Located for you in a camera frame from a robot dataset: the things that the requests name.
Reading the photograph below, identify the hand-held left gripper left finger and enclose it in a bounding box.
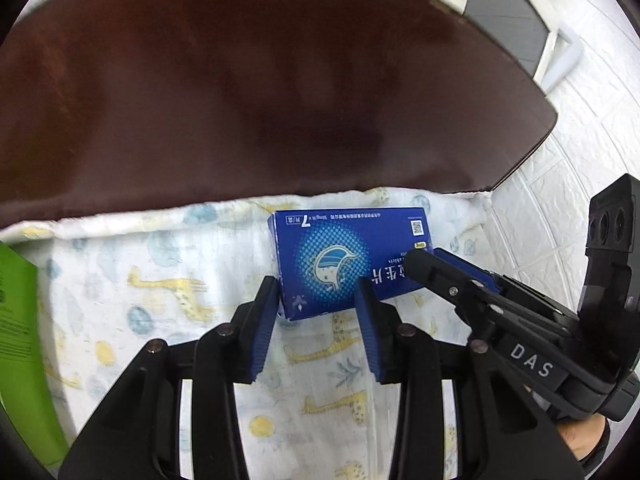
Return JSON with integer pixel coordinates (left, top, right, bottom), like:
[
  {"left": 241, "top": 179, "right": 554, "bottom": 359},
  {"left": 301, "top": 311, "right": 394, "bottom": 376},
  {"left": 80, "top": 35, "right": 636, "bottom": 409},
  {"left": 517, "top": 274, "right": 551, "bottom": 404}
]
[{"left": 57, "top": 276, "right": 279, "bottom": 480}]

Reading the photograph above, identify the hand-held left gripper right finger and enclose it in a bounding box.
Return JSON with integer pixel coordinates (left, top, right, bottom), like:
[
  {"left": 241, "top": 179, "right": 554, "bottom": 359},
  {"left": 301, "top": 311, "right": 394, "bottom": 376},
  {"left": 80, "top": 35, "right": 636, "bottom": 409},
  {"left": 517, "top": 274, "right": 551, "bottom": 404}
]
[{"left": 354, "top": 277, "right": 586, "bottom": 480}]

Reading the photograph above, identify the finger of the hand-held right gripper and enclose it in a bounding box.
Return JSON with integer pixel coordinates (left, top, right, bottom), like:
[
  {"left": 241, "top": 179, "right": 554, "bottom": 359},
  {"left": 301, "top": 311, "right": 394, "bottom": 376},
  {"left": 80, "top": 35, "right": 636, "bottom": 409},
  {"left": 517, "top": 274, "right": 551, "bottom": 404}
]
[
  {"left": 434, "top": 247, "right": 502, "bottom": 295},
  {"left": 404, "top": 248, "right": 491, "bottom": 322}
]

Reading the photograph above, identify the blue medicine box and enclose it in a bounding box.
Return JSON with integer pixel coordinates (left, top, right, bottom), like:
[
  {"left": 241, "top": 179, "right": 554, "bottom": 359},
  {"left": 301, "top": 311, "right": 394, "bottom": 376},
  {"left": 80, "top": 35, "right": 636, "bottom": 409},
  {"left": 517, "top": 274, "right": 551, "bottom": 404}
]
[{"left": 266, "top": 206, "right": 437, "bottom": 322}]

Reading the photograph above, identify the green cardboard box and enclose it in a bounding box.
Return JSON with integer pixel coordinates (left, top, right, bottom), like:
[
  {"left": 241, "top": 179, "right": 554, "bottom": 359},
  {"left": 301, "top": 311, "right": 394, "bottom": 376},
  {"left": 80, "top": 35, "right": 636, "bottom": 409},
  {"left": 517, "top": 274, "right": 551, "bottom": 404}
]
[{"left": 0, "top": 241, "right": 70, "bottom": 473}]

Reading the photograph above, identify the white giraffe print blanket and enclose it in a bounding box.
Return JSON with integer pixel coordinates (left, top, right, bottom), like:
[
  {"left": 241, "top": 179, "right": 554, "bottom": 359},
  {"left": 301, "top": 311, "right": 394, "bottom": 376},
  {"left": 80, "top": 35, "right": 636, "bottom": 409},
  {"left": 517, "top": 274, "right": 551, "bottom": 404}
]
[{"left": 0, "top": 186, "right": 493, "bottom": 480}]

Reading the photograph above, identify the dark brown wooden board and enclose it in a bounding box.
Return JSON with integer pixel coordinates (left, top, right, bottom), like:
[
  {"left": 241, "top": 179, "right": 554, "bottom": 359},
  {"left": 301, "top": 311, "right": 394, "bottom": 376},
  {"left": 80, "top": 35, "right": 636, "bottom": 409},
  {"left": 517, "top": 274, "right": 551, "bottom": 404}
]
[{"left": 0, "top": 0, "right": 559, "bottom": 233}]

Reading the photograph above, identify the white framed grey panel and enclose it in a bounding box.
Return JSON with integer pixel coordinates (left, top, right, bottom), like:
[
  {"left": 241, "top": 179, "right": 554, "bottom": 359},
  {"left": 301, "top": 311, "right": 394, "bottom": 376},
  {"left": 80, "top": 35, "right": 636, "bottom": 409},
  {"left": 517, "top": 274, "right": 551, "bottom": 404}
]
[{"left": 465, "top": 0, "right": 583, "bottom": 96}]

